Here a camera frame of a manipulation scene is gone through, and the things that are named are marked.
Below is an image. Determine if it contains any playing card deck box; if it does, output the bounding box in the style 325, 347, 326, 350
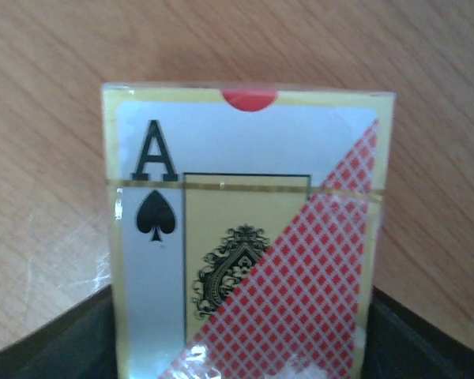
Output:
101, 83, 396, 378

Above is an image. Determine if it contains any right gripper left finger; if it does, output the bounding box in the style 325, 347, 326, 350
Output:
0, 286, 117, 378

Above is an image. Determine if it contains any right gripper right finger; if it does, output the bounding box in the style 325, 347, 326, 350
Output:
362, 287, 474, 378

